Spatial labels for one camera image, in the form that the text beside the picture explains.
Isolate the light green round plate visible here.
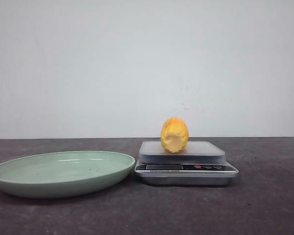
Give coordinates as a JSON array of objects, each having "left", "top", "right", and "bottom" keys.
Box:
[{"left": 0, "top": 151, "right": 135, "bottom": 199}]

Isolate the silver digital kitchen scale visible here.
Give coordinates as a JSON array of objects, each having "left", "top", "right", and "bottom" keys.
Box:
[{"left": 134, "top": 141, "right": 239, "bottom": 186}]

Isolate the yellow corn cob piece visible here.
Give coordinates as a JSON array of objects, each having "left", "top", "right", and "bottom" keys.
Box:
[{"left": 160, "top": 117, "right": 189, "bottom": 154}]

